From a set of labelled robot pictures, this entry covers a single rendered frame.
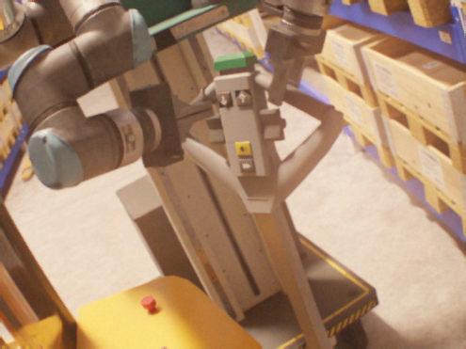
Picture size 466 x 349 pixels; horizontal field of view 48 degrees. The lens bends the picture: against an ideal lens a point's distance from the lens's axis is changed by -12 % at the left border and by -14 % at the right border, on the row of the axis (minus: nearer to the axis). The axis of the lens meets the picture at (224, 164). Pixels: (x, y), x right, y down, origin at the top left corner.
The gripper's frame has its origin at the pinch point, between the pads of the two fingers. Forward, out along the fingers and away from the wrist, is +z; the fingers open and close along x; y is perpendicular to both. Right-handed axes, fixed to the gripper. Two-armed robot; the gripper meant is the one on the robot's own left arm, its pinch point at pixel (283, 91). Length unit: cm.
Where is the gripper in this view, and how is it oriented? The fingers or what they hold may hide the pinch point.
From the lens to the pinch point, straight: 109.4
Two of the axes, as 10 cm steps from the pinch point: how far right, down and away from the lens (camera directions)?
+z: -2.0, 8.5, 4.9
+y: 7.5, 4.6, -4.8
